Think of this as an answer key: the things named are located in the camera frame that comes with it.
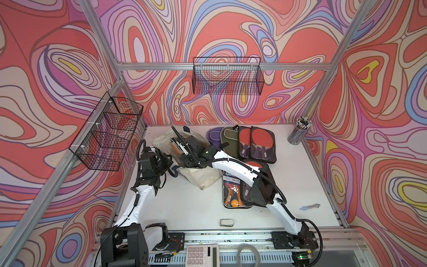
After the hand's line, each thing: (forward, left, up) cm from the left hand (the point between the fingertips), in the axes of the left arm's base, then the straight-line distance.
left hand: (174, 155), depth 84 cm
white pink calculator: (-41, -16, -15) cm, 47 cm away
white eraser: (-29, -27, -14) cm, 42 cm away
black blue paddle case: (+5, 0, -4) cm, 6 cm away
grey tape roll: (-38, -35, -14) cm, 53 cm away
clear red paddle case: (+19, -40, -12) cm, 46 cm away
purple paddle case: (+26, -20, -14) cm, 35 cm away
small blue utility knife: (-21, -67, -15) cm, 72 cm away
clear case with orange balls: (-14, -33, -14) cm, 38 cm away
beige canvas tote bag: (-8, -15, -8) cm, 19 cm away
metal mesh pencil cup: (+21, -73, +2) cm, 76 cm away
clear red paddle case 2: (+17, -52, -13) cm, 56 cm away
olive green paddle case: (+25, -32, -12) cm, 42 cm away
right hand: (+1, -6, -4) cm, 7 cm away
